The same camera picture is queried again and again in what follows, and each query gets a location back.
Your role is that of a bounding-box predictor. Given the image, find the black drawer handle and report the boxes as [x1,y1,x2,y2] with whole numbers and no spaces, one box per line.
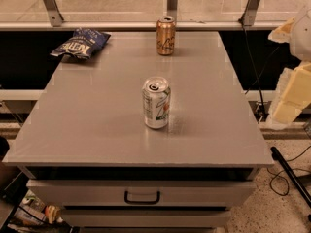
[123,191,161,205]

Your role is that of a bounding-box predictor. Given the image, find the grey drawer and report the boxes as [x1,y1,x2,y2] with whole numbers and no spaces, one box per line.
[27,180,255,207]
[62,210,230,228]

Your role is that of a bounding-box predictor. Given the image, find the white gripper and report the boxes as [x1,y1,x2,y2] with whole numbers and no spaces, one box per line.
[268,5,311,124]

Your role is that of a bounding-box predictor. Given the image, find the black cable on floor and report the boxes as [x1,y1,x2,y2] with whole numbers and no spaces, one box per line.
[267,144,311,197]

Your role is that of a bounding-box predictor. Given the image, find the left metal window bracket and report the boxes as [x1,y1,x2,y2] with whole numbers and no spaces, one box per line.
[43,0,63,27]

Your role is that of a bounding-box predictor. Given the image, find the clutter items on floor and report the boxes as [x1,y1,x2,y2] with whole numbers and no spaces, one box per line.
[8,191,71,233]

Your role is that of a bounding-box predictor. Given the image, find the blue chip bag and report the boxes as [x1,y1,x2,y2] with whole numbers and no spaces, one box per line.
[51,28,111,60]

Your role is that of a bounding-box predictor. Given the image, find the hanging black cable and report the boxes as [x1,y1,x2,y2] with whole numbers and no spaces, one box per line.
[242,25,282,118]

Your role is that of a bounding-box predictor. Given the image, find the lower grey drawer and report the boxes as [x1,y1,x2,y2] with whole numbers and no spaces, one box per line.
[62,210,230,228]

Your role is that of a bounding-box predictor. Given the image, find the black pole on floor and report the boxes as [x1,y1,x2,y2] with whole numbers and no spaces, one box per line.
[270,147,311,208]

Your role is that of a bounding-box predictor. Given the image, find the white 7up can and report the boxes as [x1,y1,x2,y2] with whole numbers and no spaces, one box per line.
[142,77,171,129]

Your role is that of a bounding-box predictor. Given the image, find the upper grey drawer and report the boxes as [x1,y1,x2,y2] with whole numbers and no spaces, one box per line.
[27,180,255,207]

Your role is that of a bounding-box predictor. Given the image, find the gold soda can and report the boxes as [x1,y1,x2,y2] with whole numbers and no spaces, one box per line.
[156,16,176,55]

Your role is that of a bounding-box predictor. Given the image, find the right metal window bracket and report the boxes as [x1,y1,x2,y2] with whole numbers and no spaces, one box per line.
[239,0,260,27]

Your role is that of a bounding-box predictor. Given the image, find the metal window bracket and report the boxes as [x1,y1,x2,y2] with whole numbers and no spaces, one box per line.
[43,0,63,27]
[239,0,260,27]

